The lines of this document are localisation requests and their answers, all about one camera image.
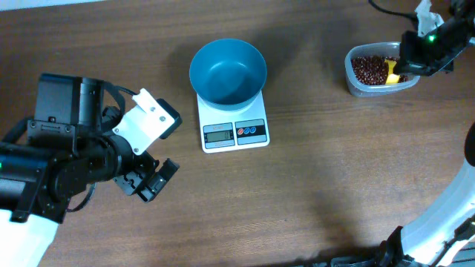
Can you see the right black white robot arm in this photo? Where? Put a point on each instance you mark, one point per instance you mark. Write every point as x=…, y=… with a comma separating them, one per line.
x=434, y=238

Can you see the red beans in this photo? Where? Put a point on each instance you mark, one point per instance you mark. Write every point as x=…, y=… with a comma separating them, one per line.
x=371, y=70

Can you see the teal plastic bowl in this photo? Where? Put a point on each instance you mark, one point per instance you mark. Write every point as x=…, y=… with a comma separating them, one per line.
x=228, y=73

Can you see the clear plastic food container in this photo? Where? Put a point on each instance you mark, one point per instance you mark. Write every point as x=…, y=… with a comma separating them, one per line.
x=358, y=89

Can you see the yellow plastic measuring scoop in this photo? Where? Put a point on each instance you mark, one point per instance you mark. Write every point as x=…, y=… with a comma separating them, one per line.
x=392, y=78

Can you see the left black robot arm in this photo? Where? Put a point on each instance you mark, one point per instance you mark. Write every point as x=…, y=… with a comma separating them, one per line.
x=80, y=135

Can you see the white digital kitchen scale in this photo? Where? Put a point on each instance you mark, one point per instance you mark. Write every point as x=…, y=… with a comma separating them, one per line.
x=223, y=131

